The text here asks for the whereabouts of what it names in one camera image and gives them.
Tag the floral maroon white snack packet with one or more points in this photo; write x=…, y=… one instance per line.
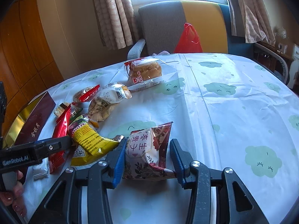
x=146, y=152

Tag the left hand red nails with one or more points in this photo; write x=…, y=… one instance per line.
x=15, y=197

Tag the beige patterned curtain right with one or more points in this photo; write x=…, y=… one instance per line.
x=250, y=20

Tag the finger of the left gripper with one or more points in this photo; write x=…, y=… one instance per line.
x=53, y=145

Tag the grey yellow armchair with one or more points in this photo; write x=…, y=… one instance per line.
x=162, y=25

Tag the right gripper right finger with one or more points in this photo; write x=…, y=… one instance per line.
x=234, y=202

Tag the wooden wardrobe panels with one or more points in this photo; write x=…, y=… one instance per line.
x=27, y=65

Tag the cracker pack green trim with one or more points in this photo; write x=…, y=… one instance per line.
x=74, y=110

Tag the grey office chair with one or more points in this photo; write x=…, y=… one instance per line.
x=275, y=63

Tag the clear bag nut pastry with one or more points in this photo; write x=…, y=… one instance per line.
x=106, y=99

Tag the dark wooden side desk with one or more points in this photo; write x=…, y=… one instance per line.
x=278, y=51

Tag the brown roll red-end wrapper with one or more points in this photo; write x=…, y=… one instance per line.
x=86, y=94

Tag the yellow green snack bar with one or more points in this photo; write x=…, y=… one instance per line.
x=89, y=139

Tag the small white snack packet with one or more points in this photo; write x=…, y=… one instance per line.
x=41, y=170

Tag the red plastic bag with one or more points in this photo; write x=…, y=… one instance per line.
x=189, y=41

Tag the white cloud pattern tablecloth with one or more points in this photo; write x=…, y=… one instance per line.
x=227, y=111

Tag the round bread clear bag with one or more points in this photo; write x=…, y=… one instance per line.
x=147, y=72

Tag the beige patterned curtain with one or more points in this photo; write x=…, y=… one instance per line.
x=117, y=22
x=250, y=20

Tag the maroon gold gift box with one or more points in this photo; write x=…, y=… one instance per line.
x=30, y=121

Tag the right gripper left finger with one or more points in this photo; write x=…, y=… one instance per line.
x=63, y=202

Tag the beige patterned curtain left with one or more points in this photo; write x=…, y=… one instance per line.
x=117, y=22

